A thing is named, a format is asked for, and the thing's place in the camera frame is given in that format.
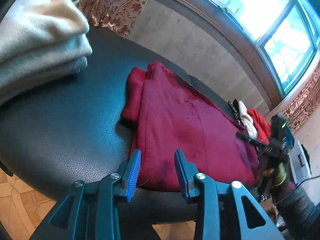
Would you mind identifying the black cable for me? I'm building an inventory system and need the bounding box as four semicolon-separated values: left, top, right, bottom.
296;176;320;188

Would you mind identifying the black leather bench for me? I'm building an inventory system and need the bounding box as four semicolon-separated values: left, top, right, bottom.
0;26;273;227

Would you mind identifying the bright red sweater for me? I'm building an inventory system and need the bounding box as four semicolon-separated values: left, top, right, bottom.
247;108;272;144

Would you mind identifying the clear plastic storage box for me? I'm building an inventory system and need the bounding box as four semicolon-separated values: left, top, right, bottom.
290;140;312;183

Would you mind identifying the person's right forearm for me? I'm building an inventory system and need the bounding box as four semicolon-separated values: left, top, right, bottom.
271;162;320;240

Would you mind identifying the maroon sweater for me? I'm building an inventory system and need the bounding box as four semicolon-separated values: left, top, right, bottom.
121;61;260;192

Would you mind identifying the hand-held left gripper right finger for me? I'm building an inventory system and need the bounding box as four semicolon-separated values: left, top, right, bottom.
174;149;284;240

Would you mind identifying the folded beige sweater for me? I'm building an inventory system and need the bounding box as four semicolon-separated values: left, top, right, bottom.
0;0;93;105

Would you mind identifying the cardboard box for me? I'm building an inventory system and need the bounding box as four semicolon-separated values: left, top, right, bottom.
257;194;277;224

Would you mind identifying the person's right hand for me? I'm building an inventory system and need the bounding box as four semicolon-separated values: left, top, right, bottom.
260;166;277;182

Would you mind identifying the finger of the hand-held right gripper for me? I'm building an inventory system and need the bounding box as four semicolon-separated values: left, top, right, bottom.
236;131;272;154

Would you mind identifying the window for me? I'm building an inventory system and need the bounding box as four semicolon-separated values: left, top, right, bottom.
156;0;320;100

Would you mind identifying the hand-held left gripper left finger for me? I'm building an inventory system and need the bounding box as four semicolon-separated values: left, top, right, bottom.
31;149;142;240

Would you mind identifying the leopard print garment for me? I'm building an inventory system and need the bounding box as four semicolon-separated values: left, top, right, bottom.
227;99;242;125

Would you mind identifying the brown patterned curtain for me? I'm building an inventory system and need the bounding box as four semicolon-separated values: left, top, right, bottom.
281;66;320;134
61;0;164;37

